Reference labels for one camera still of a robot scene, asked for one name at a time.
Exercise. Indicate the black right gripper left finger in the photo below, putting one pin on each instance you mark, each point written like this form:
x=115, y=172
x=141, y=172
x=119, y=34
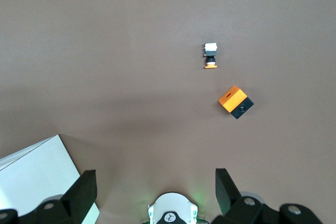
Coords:
x=81, y=190

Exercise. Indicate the white drawer cabinet housing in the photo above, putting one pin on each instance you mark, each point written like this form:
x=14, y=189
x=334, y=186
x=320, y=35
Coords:
x=39, y=171

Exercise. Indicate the orange and black button box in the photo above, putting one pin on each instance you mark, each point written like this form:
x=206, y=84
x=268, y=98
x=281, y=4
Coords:
x=233, y=100

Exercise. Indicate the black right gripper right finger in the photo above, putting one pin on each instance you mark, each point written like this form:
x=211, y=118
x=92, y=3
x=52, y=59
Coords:
x=225, y=195

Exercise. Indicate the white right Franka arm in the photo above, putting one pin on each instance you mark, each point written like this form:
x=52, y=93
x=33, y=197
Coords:
x=170, y=205

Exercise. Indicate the yellow mushroom push button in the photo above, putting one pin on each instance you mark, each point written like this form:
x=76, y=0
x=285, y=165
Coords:
x=211, y=51

